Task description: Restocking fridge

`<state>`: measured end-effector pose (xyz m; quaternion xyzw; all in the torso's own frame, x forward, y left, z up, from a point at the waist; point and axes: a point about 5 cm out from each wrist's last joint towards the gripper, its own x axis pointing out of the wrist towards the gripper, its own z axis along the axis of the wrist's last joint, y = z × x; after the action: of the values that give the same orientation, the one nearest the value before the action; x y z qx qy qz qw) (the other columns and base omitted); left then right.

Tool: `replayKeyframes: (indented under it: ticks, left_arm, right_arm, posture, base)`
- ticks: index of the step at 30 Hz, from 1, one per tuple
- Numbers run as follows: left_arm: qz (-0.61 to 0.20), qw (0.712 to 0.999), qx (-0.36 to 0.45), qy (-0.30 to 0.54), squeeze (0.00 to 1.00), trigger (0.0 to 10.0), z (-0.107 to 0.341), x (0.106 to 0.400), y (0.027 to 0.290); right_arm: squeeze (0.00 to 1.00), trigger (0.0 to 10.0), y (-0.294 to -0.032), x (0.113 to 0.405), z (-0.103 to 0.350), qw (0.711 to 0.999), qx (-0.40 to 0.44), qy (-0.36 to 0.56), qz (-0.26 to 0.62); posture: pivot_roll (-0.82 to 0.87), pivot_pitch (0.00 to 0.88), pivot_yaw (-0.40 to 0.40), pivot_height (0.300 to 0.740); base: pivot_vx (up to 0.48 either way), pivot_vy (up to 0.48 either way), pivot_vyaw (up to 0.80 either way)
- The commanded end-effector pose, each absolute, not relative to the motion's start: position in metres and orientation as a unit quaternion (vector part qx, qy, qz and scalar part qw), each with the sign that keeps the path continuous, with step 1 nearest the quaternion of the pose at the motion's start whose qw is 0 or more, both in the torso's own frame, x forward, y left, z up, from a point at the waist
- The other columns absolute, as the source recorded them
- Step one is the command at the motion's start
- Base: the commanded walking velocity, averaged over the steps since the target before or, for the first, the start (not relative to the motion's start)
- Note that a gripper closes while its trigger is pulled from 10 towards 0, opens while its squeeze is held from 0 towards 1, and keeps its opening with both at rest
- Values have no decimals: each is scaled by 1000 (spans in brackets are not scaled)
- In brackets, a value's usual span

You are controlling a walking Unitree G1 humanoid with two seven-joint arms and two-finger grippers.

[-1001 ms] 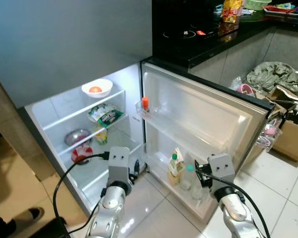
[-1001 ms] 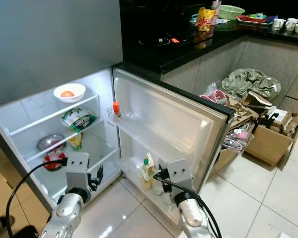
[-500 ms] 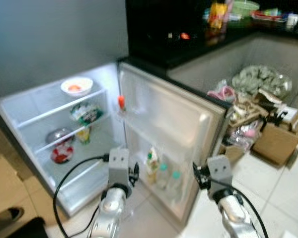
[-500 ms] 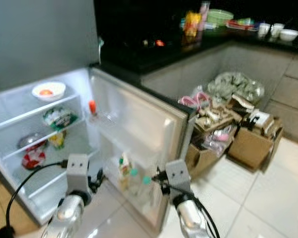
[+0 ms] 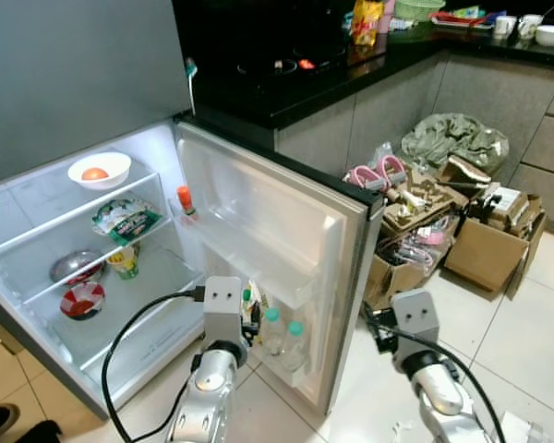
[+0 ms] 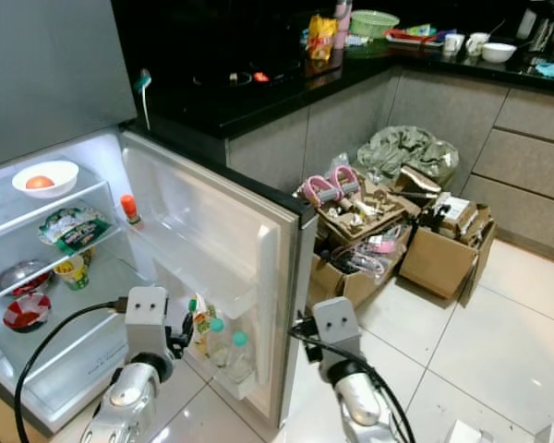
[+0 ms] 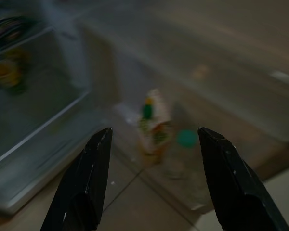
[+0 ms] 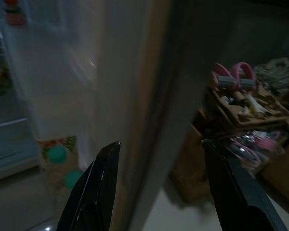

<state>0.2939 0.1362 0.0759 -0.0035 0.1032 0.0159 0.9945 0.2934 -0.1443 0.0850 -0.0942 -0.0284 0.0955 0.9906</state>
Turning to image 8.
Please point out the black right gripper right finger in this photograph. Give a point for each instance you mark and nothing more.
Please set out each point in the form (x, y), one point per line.
(238, 192)

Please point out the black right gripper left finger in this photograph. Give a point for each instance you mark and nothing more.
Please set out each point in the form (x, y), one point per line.
(94, 192)

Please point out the orange juice carton green cap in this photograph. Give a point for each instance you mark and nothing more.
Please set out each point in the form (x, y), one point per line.
(53, 183)

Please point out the dark grey fridge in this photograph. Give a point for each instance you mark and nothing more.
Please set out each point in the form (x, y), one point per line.
(9, 134)

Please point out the dark grey fridge door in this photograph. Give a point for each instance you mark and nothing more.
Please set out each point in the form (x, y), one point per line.
(135, 96)

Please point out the clear bottle green cap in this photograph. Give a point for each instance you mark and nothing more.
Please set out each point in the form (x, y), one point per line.
(73, 179)

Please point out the small cardboard box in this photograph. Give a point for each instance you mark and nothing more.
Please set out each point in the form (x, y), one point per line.
(284, 173)

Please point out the clear bag pink items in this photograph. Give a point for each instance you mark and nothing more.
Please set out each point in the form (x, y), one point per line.
(260, 146)

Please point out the large cardboard box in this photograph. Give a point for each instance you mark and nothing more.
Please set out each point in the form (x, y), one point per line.
(190, 168)

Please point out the flat cardboard tray with clutter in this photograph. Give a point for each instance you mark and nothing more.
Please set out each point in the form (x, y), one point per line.
(255, 115)

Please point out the grey green crumpled sheet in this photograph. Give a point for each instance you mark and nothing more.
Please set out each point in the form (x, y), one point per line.
(279, 74)

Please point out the red packaged food item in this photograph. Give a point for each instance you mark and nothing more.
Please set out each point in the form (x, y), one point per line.
(15, 14)

